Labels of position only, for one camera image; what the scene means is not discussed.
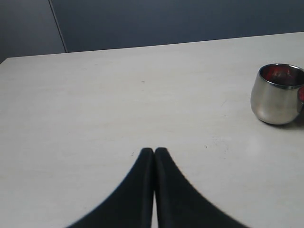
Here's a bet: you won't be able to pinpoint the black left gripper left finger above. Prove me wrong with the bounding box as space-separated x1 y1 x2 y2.
70 148 154 228

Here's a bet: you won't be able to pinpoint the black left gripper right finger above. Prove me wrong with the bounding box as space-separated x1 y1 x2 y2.
154 147 240 228

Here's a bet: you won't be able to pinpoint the stainless steel cup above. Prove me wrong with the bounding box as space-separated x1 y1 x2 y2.
250 63 304 125

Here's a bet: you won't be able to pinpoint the red candies in cup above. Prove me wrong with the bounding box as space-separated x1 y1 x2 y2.
262 66 304 85

